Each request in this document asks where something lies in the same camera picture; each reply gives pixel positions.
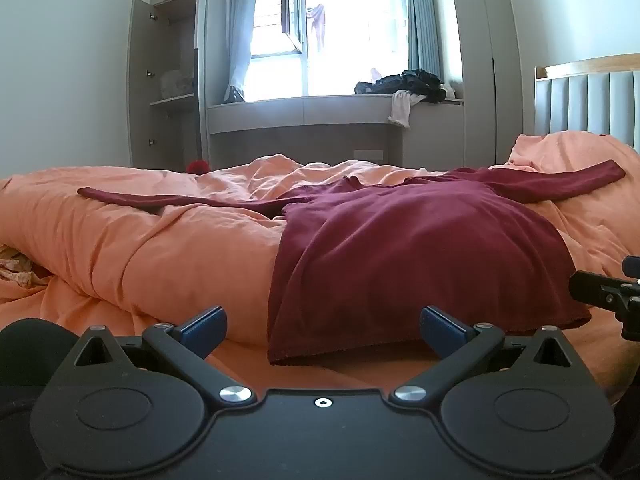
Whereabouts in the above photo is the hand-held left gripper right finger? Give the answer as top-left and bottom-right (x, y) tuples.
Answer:
(389, 305), (577, 407)

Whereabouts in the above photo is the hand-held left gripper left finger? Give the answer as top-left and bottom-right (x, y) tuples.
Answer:
(74, 305), (257, 407)

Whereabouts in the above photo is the maroon towel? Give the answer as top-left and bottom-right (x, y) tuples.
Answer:
(77, 159), (627, 366)

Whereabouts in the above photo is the pile of dark clothes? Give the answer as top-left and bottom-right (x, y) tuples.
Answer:
(354, 68), (448, 105)

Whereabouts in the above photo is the orange duvet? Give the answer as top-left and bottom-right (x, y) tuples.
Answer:
(0, 130), (640, 411)

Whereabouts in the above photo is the grey padded headboard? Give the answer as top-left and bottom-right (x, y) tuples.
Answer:
(534, 52), (640, 153)

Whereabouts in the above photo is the floral cloth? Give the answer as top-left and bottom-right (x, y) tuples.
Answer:
(0, 245), (48, 288)

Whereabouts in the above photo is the white hanging garment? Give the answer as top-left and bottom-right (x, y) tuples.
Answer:
(388, 89), (426, 129)

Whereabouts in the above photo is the tall beige wardrobe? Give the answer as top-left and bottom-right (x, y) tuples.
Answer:
(447, 0), (523, 168)

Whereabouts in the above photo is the beige window seat cabinet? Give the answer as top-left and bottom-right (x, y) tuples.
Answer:
(207, 94), (466, 171)

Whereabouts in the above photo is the open beige wardrobe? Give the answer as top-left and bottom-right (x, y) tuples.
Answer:
(126, 0), (210, 167)

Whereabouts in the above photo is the window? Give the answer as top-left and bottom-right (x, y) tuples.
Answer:
(250, 0), (411, 98)

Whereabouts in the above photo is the light blue sheer curtain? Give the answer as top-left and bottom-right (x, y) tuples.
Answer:
(226, 0), (261, 103)

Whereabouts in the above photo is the pink hanging garment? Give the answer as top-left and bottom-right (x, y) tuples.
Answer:
(307, 4), (326, 53)

